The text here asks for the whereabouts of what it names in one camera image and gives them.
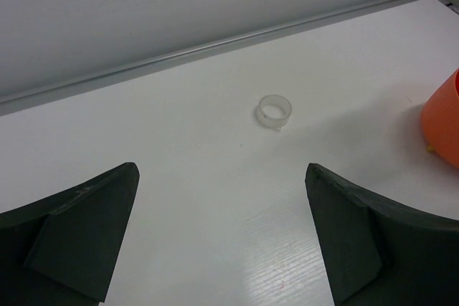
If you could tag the aluminium table edge rail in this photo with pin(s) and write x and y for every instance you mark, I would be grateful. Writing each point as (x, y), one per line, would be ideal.
(42, 95)

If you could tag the clear tape dispenser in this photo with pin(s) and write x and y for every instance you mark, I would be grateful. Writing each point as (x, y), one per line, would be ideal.
(273, 112)

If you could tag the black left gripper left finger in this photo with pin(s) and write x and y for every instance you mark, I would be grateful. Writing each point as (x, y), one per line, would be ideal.
(62, 250)

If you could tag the orange round organizer container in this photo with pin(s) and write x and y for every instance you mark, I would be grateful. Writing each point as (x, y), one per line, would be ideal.
(439, 120)

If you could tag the yellow eraser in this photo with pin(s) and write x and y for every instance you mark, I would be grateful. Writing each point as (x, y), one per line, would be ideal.
(430, 149)

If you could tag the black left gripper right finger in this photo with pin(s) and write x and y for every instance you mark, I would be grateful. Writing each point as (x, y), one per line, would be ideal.
(378, 251)

